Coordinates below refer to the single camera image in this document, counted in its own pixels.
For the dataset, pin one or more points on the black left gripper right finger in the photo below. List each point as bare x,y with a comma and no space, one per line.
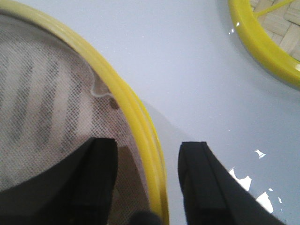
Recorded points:
211,195

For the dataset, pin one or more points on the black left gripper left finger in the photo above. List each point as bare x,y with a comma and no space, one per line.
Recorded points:
99,182

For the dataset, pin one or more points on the bamboo steamer tray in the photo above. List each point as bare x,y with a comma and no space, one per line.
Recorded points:
131,105

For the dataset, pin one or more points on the woven bamboo steamer lid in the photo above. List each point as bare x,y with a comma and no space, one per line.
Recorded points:
260,45

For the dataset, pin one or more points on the white liner cloth left tray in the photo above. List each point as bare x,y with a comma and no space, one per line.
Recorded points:
42,98

